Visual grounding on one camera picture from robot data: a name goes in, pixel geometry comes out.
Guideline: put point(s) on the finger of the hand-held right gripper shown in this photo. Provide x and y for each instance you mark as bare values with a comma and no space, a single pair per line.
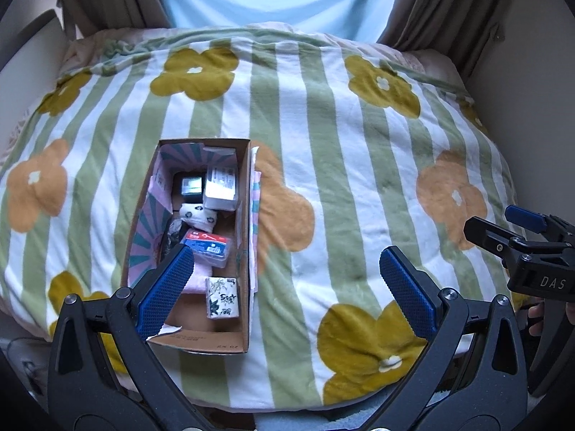
489,233
525,217

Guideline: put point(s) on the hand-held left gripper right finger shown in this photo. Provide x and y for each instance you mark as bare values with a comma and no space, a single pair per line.
406,287

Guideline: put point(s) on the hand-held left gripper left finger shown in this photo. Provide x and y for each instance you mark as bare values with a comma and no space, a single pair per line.
168,287

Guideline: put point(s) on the black bag roll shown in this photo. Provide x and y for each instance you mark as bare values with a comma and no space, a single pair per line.
173,238

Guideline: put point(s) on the white printed tissue pack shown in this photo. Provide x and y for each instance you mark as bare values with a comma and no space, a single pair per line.
222,298

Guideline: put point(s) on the blue and red plastic case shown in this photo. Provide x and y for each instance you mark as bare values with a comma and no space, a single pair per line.
211,247

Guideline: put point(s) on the cardboard box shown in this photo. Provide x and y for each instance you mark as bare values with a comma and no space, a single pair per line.
211,339

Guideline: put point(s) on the small dark glossy box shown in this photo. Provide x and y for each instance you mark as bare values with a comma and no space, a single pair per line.
191,186

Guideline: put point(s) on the clear plastic box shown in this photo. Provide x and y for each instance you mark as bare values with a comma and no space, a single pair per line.
220,188

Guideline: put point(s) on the person's right hand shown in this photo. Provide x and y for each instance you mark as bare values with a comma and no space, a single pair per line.
537,318

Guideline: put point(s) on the pink cloth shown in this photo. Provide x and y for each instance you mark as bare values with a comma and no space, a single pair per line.
200,278

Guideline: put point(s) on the white rolled sock black print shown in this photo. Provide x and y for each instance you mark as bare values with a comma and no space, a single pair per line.
197,215

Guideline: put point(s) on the striped flower print blanket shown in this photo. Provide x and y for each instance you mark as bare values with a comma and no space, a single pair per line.
337,143

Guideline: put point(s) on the light blue cloth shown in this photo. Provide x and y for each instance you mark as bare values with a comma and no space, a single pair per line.
305,422

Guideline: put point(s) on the brown curtain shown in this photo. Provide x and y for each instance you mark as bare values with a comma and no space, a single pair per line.
112,0
449,9

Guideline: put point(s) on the white furniture panel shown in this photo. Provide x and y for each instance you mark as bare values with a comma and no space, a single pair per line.
31,54

